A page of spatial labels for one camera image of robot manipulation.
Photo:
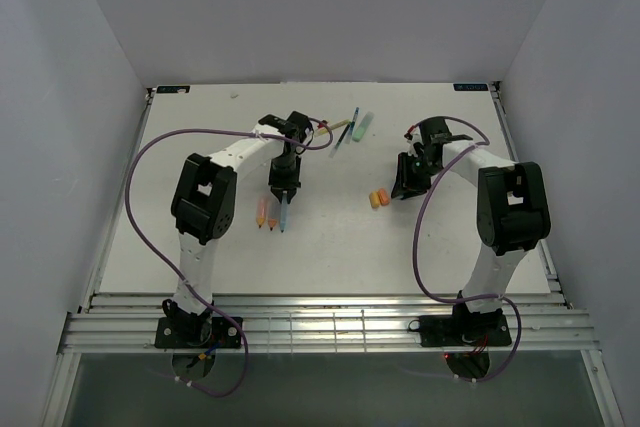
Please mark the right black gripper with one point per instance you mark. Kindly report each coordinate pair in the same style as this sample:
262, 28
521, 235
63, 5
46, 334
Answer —
405, 182

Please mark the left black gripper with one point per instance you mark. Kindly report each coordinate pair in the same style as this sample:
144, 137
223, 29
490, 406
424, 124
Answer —
276, 184

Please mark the blue highlighter pen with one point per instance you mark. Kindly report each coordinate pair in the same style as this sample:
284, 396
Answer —
283, 211

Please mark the orange pen cap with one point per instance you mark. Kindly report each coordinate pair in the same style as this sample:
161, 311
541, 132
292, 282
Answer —
384, 197

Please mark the yellow pen cap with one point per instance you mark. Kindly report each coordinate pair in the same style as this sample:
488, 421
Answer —
374, 200

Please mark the yellow highlighter pen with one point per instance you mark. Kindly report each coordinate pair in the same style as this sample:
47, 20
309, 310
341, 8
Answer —
261, 211

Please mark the orange highlighter pen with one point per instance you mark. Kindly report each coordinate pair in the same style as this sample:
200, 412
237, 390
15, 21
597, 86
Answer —
273, 217

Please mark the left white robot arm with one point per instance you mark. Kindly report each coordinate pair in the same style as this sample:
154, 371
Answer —
204, 206

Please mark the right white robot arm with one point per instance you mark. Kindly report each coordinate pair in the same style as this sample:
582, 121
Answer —
512, 217

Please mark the green highlighter pen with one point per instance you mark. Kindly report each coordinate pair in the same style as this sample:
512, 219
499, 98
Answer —
362, 127

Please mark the yellow barrel pen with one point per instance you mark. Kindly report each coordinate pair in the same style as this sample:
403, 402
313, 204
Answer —
332, 127

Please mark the teal thin pen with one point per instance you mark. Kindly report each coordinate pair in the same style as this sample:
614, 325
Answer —
340, 140

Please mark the blue capped pen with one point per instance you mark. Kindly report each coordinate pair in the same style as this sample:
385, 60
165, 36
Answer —
352, 125

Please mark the right blue corner label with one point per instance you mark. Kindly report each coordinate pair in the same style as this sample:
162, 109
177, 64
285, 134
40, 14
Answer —
470, 87

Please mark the blue corner label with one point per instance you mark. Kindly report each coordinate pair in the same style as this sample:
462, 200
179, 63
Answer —
173, 89
470, 87

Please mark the left blue corner label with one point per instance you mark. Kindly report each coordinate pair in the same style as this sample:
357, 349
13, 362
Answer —
173, 89

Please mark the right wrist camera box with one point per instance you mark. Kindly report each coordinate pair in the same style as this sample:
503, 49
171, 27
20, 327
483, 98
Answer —
434, 130

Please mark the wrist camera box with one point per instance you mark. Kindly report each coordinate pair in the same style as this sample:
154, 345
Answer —
434, 130
299, 127

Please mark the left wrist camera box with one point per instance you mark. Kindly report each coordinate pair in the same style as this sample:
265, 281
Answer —
299, 127

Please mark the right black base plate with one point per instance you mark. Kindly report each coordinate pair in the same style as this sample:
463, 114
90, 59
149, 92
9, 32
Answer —
440, 331

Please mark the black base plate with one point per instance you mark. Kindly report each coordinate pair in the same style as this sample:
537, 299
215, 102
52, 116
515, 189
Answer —
440, 331
225, 332

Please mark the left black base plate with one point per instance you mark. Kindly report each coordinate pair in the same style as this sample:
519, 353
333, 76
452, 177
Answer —
225, 332

